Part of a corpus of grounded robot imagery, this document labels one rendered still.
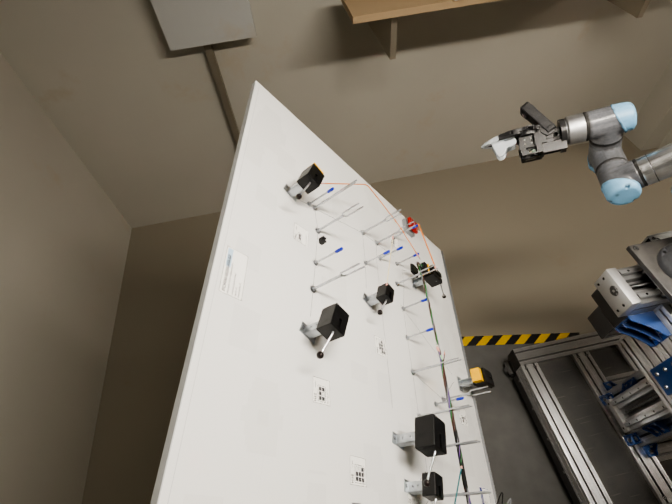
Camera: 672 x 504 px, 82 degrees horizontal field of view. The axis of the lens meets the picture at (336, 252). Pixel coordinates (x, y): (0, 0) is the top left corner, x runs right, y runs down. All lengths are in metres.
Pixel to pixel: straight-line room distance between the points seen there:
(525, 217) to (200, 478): 2.90
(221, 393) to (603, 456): 1.92
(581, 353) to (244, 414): 2.00
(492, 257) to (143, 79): 2.48
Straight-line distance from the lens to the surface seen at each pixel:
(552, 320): 2.74
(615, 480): 2.29
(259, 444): 0.68
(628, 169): 1.22
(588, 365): 2.41
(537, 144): 1.21
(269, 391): 0.71
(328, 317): 0.75
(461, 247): 2.89
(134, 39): 2.61
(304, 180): 0.92
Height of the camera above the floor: 2.22
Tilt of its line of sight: 52 degrees down
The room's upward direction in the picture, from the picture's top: 7 degrees counter-clockwise
